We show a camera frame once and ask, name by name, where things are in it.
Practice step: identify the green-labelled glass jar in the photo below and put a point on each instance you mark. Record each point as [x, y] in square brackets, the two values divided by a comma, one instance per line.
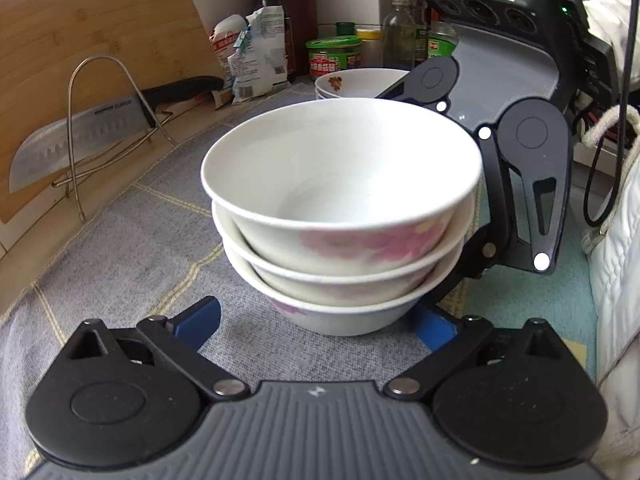
[440, 42]

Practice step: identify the green-lidded sauce jar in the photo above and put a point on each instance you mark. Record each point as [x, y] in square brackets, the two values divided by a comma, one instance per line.
[332, 57]

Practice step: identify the small green-capped bottle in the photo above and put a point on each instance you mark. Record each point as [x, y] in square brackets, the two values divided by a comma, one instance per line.
[345, 27]

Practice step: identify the bamboo cutting board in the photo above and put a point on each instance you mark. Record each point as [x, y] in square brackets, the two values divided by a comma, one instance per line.
[100, 35]

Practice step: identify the yellow-lidded spice jar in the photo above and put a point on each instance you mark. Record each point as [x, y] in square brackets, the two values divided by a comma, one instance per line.
[370, 45]

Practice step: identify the red and white food bag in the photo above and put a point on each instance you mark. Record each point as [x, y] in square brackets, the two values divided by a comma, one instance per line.
[225, 45]

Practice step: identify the clear bottle with red cap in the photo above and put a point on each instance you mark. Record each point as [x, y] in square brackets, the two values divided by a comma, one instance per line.
[398, 35]

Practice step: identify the white plate with fruit print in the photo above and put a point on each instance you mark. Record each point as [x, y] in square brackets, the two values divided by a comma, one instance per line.
[365, 82]

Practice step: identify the white bowl with pink flowers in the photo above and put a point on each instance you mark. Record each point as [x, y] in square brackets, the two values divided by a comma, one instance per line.
[280, 272]
[340, 175]
[340, 317]

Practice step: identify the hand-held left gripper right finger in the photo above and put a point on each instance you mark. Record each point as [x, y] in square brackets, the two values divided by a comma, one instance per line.
[437, 327]

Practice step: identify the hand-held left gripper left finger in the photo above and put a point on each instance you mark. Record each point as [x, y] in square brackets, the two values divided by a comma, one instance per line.
[200, 317]

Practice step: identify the white padded jacket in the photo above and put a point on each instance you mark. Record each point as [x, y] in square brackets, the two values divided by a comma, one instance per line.
[620, 310]

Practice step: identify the person's right forearm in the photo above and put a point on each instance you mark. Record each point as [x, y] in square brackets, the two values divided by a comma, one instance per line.
[610, 5]

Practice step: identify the dark red knife block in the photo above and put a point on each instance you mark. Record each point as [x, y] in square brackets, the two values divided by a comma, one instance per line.
[305, 20]

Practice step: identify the white and blue food bag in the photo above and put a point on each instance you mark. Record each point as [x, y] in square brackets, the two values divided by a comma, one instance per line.
[260, 55]

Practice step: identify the green-labelled oil bottle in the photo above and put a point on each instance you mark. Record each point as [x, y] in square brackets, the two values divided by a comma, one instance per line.
[421, 35]

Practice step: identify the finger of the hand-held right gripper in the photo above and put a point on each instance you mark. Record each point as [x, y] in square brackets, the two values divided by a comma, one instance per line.
[397, 90]
[517, 210]

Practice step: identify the grey checked mat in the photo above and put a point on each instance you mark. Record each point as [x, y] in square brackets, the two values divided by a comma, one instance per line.
[125, 270]

